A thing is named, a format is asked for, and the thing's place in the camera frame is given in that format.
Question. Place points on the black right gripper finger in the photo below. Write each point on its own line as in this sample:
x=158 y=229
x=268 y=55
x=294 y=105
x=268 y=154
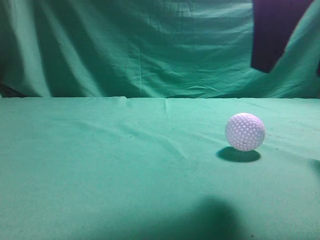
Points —
x=274 y=21

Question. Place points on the white dimpled golf ball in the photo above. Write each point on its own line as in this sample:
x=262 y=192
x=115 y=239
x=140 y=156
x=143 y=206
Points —
x=245 y=132

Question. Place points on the green backdrop cloth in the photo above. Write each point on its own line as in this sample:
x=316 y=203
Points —
x=148 y=49

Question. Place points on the green table cloth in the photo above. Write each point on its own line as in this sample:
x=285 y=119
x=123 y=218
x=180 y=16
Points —
x=115 y=168

